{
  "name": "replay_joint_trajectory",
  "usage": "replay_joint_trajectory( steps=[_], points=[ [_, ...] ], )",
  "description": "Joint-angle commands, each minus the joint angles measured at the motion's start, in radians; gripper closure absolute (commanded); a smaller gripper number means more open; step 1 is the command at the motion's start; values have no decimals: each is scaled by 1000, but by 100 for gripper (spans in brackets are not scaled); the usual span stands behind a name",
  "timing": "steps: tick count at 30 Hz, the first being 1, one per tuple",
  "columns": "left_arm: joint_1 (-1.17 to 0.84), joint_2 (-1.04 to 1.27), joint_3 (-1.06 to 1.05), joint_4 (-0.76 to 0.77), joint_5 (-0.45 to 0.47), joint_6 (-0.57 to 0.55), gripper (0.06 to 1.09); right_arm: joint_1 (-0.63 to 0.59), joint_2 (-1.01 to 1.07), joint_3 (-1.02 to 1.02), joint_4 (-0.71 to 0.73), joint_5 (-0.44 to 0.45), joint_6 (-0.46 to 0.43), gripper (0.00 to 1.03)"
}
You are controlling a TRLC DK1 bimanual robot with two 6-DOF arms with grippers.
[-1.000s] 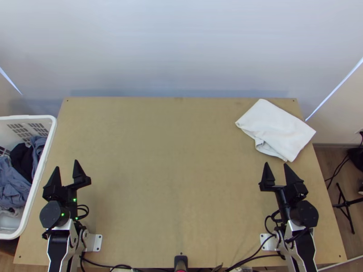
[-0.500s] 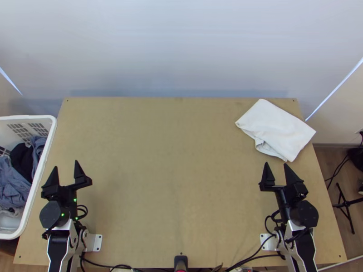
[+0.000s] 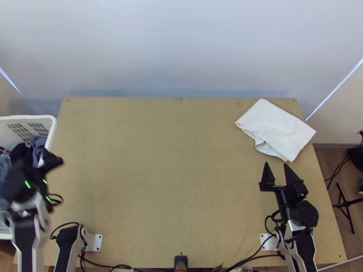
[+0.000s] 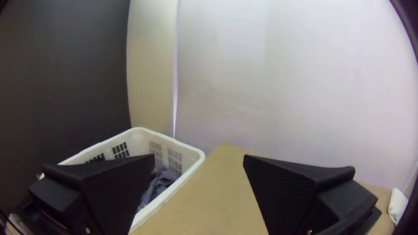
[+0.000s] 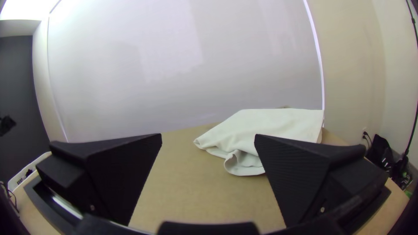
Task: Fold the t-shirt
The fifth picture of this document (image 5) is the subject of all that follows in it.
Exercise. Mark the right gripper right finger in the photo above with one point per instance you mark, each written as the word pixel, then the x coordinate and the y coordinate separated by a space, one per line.
pixel 303 176

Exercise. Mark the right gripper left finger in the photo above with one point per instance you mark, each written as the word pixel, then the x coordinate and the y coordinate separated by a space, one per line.
pixel 107 176

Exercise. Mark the white laundry basket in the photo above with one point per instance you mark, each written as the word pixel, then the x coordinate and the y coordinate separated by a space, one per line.
pixel 27 169

